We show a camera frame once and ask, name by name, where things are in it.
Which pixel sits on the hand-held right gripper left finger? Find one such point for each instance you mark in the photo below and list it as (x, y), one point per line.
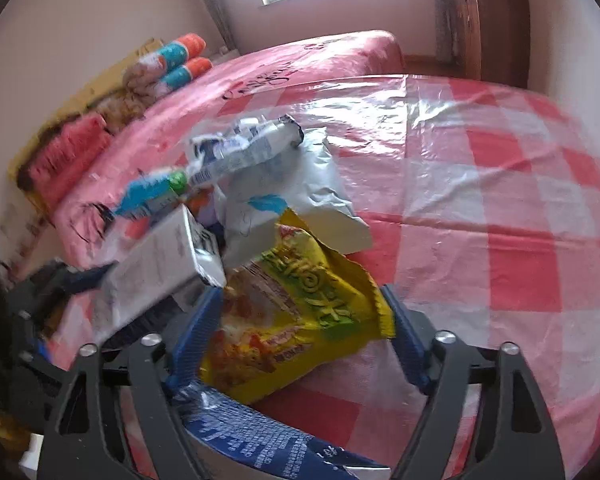
(200, 340)

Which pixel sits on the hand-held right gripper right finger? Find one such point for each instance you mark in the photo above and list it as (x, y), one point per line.
(405, 340)

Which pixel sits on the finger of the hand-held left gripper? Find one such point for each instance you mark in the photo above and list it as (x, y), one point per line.
(82, 280)
(150, 321)

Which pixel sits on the silver foil packet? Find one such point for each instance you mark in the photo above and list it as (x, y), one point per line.
(150, 265)

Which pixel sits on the yellow snack packet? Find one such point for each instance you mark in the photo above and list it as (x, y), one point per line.
(290, 320)

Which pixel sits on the blue bottle green cap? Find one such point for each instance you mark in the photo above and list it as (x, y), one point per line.
(140, 195)

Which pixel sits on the blue and white packet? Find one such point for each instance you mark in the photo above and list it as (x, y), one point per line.
(260, 440)

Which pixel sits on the grey plastic mailer bag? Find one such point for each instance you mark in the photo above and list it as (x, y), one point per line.
(300, 180)

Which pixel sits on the white bottle blue label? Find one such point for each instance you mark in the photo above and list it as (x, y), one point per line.
(245, 147)

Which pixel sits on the pink ribbed pillow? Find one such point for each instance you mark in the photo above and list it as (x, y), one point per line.
(70, 155)

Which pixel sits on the red checked plastic tablecloth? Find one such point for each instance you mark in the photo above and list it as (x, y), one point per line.
(480, 210)

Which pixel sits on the floral pillow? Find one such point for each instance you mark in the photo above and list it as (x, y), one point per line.
(120, 110)

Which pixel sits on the floral folded blanket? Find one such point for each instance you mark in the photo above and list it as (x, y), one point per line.
(145, 77)

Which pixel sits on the blue and orange bolster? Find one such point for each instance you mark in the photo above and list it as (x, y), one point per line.
(187, 74)
(180, 49)

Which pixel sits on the pink printed bed sheet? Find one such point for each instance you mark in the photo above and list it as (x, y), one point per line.
(290, 65)

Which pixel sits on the wooden cabinet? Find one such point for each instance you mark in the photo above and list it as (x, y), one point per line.
(495, 30)

